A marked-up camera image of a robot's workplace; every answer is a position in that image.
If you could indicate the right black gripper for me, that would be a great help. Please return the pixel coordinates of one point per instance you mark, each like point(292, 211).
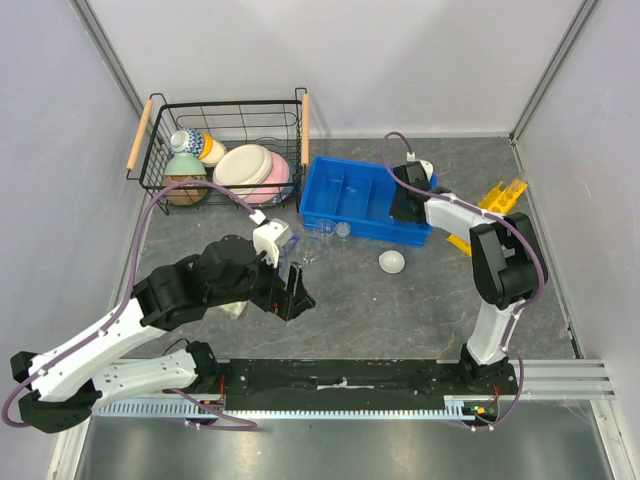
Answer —
point(395, 213)

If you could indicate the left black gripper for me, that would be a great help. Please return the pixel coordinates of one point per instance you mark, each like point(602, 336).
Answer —
point(285, 303)

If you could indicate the clear glass beaker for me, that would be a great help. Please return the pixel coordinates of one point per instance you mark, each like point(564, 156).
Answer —
point(309, 250)

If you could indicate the blue plastic divided bin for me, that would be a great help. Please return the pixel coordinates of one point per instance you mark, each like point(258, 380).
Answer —
point(359, 194)

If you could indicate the clear glass funnel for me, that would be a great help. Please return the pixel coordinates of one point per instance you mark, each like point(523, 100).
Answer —
point(324, 230)

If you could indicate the yellow test tube rack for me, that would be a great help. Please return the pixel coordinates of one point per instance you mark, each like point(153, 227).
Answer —
point(500, 199)

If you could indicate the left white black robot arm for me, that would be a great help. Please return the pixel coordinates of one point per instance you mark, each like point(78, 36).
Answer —
point(63, 387)

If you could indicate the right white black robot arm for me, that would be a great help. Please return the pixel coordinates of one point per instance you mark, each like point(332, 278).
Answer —
point(507, 266)

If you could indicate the small glass reagent bottle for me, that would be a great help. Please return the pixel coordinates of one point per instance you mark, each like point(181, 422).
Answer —
point(234, 310)

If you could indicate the small clear glass dish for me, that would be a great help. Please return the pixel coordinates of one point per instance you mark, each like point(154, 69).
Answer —
point(342, 230)

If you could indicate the pink plate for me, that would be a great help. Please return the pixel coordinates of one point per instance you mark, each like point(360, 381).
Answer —
point(275, 187)

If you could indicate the cream white plate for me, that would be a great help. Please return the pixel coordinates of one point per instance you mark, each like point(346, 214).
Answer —
point(243, 168)

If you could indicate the brown ceramic bowl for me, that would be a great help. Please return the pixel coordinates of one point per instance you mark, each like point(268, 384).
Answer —
point(184, 196)

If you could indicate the yellow white bowl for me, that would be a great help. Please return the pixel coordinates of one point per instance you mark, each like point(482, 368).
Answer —
point(212, 152)

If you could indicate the mint green bowl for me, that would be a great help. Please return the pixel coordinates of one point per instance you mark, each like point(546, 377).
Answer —
point(184, 164)

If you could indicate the blue white patterned bowl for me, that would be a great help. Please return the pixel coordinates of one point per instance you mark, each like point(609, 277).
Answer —
point(187, 140)

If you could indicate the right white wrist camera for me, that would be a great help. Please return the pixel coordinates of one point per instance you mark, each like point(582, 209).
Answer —
point(419, 172)

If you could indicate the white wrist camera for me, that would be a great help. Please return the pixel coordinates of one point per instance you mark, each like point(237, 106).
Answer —
point(419, 172)
point(269, 238)

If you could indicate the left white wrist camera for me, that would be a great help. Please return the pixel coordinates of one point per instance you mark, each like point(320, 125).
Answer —
point(269, 238)

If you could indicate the black wire dish basket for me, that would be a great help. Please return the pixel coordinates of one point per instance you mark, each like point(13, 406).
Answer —
point(280, 125)

